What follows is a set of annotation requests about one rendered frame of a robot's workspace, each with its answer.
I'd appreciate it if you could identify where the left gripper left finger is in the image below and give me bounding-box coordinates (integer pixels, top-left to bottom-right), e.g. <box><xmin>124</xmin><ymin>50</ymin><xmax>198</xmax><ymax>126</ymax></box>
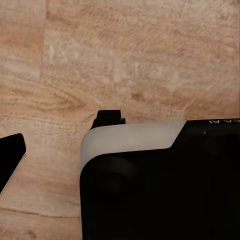
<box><xmin>0</xmin><ymin>133</ymin><xmax>26</xmax><ymax>193</ymax></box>

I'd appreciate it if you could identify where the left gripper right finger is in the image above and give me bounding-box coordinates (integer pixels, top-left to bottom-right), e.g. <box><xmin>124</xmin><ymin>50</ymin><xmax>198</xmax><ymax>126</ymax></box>
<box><xmin>224</xmin><ymin>133</ymin><xmax>240</xmax><ymax>173</ymax></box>

